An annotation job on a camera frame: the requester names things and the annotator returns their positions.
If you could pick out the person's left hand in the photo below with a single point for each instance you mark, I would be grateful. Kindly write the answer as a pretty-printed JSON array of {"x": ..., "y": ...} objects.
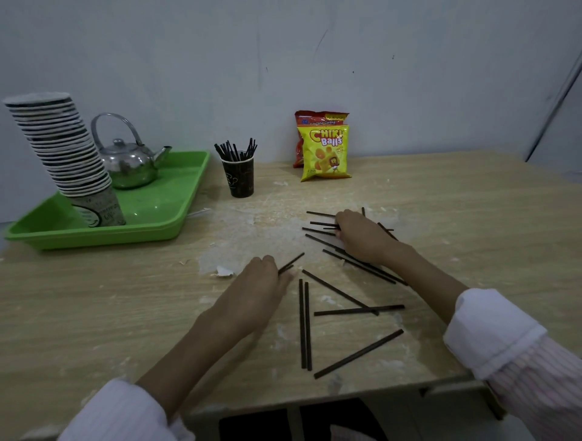
[{"x": 252, "y": 295}]

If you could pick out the person's right hand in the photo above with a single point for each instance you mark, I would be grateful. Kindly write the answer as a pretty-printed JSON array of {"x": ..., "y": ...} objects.
[{"x": 366, "y": 238}]

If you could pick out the single black straw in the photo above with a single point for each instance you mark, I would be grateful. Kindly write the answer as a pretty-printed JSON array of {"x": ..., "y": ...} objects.
[{"x": 293, "y": 261}]

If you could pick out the pile of black straws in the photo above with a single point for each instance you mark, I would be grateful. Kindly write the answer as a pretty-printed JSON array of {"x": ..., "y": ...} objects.
[{"x": 302, "y": 327}]

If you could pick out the dark brown paper cup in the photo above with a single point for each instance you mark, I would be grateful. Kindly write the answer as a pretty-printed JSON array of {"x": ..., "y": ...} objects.
[{"x": 238, "y": 179}]

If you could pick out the bunch of black straws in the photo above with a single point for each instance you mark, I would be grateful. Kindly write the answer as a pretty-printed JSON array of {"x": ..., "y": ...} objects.
[{"x": 229, "y": 152}]

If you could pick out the person's left forearm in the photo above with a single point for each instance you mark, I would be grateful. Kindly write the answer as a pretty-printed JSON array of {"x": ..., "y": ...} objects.
[{"x": 191, "y": 359}]

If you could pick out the person's right forearm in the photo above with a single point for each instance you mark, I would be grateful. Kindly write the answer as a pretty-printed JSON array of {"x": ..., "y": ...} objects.
[{"x": 432, "y": 286}]

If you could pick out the white paper scrap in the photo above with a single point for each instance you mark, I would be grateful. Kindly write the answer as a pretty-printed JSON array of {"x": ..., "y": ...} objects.
[{"x": 223, "y": 272}]

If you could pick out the yellow snack bag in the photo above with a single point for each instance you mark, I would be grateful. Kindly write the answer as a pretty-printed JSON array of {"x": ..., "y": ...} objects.
[{"x": 323, "y": 159}]

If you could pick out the green plastic tray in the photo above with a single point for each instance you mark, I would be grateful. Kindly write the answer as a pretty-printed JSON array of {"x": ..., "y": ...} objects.
[{"x": 168, "y": 200}]

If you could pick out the red snack bag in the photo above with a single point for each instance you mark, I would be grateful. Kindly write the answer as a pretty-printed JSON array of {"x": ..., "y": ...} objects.
[{"x": 318, "y": 118}]

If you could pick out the black trousers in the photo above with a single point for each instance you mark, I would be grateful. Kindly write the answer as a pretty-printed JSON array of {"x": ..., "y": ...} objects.
[{"x": 254, "y": 427}]

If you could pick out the light wooden table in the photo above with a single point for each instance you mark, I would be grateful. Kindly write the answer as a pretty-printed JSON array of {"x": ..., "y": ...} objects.
[{"x": 113, "y": 309}]

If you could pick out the pink striped shirt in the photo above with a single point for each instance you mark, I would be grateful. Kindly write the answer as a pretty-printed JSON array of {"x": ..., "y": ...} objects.
[{"x": 345, "y": 435}]

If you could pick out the steel kettle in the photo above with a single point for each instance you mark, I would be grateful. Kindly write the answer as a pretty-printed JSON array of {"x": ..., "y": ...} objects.
[{"x": 127, "y": 166}]

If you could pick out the thin dark pole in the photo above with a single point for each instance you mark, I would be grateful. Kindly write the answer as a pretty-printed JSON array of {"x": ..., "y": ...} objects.
[{"x": 552, "y": 110}]

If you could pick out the stack of paper cups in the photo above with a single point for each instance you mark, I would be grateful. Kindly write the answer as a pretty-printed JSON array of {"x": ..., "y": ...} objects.
[{"x": 63, "y": 145}]

